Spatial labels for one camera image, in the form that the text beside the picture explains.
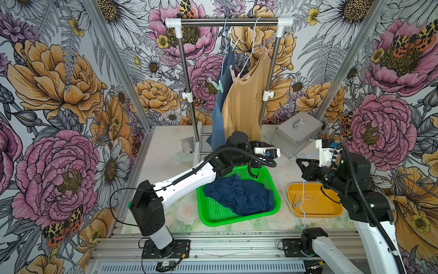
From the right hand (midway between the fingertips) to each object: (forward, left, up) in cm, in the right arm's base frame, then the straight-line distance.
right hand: (295, 164), depth 65 cm
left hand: (+7, +8, -1) cm, 11 cm away
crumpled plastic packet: (+35, +49, -28) cm, 66 cm away
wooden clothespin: (0, -16, -32) cm, 35 cm away
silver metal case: (+31, -15, -18) cm, 39 cm away
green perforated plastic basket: (-6, +33, -32) cm, 46 cm away
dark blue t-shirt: (-3, +18, -22) cm, 28 cm away
